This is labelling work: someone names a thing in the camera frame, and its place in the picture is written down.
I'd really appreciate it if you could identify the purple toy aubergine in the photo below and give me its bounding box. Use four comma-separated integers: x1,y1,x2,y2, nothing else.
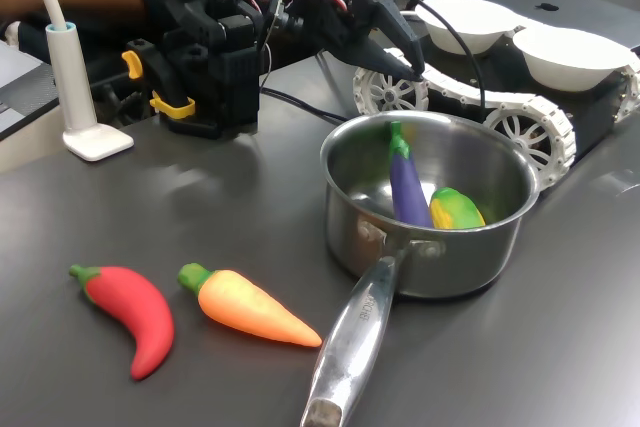
388,120,435,228

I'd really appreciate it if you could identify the thin black table cable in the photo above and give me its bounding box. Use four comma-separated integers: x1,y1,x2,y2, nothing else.
260,92,351,125
259,87,354,121

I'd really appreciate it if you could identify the steel pan with long handle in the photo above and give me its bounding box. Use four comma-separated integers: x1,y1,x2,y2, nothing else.
299,110,542,427

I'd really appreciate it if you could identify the yellow green toy corn cob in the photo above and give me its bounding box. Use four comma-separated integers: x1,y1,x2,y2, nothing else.
428,186,487,231

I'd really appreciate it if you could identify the closed grey laptop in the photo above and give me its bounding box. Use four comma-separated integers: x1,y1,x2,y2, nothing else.
422,0,640,56

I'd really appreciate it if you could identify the white bowl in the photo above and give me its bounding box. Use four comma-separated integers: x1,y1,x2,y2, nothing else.
414,0,516,56
512,26,634,93

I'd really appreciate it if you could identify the tracked vehicle with white tracks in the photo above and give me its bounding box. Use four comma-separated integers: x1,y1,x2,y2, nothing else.
352,46,640,193

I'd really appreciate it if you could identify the long black cable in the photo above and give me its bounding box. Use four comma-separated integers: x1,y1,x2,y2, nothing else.
329,0,487,123

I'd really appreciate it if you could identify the black yellow table clamp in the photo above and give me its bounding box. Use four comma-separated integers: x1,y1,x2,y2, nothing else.
122,39,197,134

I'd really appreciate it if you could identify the red toy chilli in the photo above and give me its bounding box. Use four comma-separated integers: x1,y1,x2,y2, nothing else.
68,264,176,381

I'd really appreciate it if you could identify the orange toy carrot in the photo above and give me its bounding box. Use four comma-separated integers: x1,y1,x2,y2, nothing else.
177,262,324,348

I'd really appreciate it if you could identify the white post with foot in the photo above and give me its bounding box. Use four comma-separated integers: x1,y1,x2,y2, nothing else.
24,0,135,163

